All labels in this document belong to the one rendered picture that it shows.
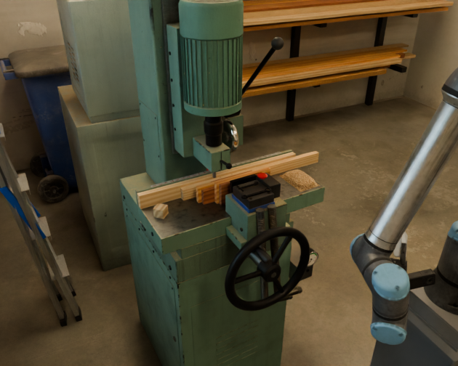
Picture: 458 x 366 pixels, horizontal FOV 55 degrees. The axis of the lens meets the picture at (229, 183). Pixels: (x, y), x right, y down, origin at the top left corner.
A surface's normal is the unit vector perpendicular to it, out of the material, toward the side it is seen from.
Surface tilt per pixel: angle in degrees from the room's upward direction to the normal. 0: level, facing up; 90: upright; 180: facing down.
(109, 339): 0
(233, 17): 90
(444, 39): 90
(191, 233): 90
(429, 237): 0
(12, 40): 90
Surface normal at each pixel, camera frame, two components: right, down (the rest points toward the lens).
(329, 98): 0.44, 0.46
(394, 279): -0.16, -0.79
